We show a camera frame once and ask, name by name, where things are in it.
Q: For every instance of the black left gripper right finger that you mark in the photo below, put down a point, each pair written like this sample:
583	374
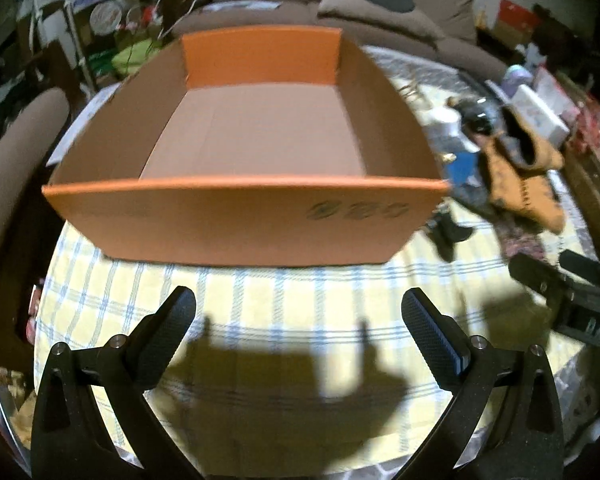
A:
525	441

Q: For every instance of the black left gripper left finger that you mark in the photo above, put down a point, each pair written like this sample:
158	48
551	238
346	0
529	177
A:
69	437

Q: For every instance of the orange knit towel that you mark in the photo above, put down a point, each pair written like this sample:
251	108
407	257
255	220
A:
517	162

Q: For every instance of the black hair clip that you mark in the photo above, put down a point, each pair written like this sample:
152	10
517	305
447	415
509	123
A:
446	233

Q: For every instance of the white tissue box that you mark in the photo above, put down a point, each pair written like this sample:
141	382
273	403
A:
535	114

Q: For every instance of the clear dome black container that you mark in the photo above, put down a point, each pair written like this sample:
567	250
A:
479	115

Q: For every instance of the brown chair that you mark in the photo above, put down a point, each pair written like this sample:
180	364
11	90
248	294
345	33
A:
26	144

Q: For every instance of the orange cardboard box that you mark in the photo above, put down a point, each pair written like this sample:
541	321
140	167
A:
276	146

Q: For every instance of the brown cushion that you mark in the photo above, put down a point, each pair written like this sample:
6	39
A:
415	23

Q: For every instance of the brown sofa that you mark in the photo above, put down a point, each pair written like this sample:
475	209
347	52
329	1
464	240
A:
458	49

